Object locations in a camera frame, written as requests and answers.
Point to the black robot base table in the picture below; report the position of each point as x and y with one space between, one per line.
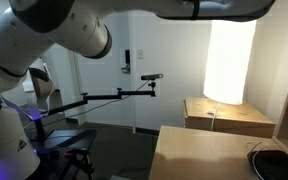
64 154

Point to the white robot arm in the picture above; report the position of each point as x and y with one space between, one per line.
28 28

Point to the wooden side cabinet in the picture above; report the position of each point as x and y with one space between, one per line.
244 119

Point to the black electronic door lock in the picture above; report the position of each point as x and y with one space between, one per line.
126 69

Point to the brown cardboard box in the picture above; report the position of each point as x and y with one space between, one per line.
41 82

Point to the black zipper pouch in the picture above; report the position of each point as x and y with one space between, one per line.
269 164

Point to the black camera on boom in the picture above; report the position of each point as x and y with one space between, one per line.
151 77

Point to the white wall light switch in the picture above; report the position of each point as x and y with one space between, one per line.
140 54

